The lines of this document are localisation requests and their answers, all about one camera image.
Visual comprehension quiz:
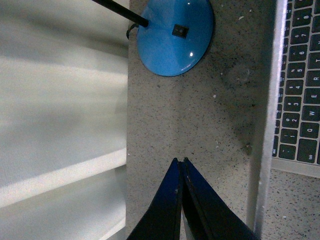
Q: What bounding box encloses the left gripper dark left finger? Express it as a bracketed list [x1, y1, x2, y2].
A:
[128, 158, 183, 240]

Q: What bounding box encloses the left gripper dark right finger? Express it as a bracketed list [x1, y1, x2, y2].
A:
[181, 158, 259, 240]

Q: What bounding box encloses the silver laptop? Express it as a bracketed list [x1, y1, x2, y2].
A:
[246, 0, 320, 236]

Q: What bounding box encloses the blue desk lamp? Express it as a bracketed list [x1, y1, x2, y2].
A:
[97, 0, 215, 77]

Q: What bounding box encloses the white curtain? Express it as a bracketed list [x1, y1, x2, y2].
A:
[0, 0, 129, 240]

